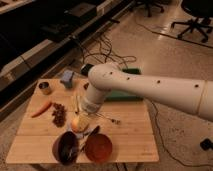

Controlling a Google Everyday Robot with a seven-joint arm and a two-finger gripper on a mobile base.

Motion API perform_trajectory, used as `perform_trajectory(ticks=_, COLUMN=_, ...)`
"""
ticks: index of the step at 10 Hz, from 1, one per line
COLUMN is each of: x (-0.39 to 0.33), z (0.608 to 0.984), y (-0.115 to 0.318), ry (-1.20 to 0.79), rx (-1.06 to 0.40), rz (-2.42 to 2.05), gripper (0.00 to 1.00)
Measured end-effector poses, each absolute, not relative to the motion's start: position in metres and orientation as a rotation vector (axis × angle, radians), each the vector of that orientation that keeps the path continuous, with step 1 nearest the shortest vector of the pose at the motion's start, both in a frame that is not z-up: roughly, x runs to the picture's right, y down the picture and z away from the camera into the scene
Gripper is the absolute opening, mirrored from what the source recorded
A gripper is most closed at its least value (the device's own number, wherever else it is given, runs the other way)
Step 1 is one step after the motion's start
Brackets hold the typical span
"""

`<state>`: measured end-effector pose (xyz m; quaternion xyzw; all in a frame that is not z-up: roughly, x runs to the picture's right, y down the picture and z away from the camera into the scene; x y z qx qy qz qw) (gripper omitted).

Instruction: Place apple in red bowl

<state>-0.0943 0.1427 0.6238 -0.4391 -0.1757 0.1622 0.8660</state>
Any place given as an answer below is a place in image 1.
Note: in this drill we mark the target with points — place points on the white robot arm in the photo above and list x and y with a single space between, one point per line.
191 96

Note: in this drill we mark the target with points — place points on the dark purple bowl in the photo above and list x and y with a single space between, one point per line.
65 148

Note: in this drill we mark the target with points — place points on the bunch of dark grapes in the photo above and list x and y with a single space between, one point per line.
59 114

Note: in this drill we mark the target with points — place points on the blue grey small object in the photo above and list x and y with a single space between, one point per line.
66 78

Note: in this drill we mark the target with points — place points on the black power adapter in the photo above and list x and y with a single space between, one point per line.
206 144

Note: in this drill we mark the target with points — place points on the red bowl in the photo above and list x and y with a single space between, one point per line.
98 148

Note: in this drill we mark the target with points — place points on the black office chair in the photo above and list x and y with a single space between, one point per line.
148 4
198 9

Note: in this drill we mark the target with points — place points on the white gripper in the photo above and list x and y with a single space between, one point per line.
94 131

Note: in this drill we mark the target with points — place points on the orange carrot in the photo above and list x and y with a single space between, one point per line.
44 108

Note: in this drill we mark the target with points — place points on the black shelf unit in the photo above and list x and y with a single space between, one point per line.
37 36

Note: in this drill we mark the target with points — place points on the black box on shelf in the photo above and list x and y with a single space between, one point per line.
82 10

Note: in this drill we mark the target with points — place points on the yellow red apple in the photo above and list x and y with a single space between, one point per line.
80 123

